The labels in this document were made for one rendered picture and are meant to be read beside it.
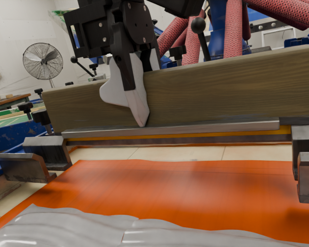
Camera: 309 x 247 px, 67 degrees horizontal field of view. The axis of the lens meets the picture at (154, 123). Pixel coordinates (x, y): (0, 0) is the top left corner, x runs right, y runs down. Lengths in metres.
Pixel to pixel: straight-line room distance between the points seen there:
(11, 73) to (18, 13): 1.14
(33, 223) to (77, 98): 0.17
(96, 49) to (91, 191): 0.20
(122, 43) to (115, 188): 0.20
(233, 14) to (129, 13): 0.57
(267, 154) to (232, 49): 0.38
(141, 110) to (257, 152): 0.19
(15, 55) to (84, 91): 4.64
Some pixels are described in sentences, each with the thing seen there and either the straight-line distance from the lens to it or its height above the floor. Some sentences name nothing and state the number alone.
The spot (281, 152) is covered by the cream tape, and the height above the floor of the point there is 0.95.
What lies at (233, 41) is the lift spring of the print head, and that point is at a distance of 0.72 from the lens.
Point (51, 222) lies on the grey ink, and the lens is 0.33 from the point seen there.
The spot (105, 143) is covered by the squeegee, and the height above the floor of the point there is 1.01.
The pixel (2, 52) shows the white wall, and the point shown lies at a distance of 4.84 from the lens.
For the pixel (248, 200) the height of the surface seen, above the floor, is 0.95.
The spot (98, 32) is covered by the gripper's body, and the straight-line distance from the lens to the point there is 0.30.
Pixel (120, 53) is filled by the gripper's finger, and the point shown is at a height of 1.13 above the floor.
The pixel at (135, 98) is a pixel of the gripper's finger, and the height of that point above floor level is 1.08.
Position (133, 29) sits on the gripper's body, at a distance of 0.28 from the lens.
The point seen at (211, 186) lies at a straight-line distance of 0.31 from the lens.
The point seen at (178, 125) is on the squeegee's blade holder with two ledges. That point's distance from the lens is 0.28.
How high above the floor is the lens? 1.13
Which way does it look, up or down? 17 degrees down
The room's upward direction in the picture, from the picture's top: 12 degrees counter-clockwise
